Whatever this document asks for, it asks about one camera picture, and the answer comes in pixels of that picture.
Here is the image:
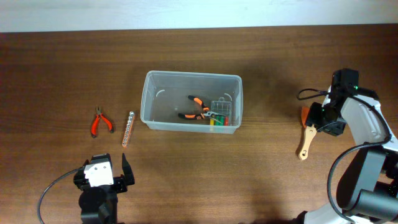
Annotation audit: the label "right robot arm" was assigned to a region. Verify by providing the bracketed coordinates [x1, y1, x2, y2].
[294, 68, 397, 223]

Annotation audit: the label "orange-handled needle-nose pliers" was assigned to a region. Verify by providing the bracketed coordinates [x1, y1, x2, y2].
[178, 95, 226, 123]

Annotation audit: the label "clear screwdriver bit case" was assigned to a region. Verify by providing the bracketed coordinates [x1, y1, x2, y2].
[210, 97, 232, 126]

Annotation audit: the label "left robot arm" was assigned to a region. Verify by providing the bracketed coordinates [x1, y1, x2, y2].
[73, 153, 135, 224]

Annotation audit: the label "small red-handled cutting pliers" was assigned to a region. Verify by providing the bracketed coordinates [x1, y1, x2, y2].
[90, 106, 115, 139]

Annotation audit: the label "clear plastic container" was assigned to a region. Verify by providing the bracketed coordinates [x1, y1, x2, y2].
[141, 70, 243, 134]

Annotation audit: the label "orange socket bit rail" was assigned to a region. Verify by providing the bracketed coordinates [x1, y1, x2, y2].
[122, 111, 136, 148]

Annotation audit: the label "orange scraper with wooden handle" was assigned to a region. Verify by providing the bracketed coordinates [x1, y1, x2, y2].
[298, 107, 317, 160]

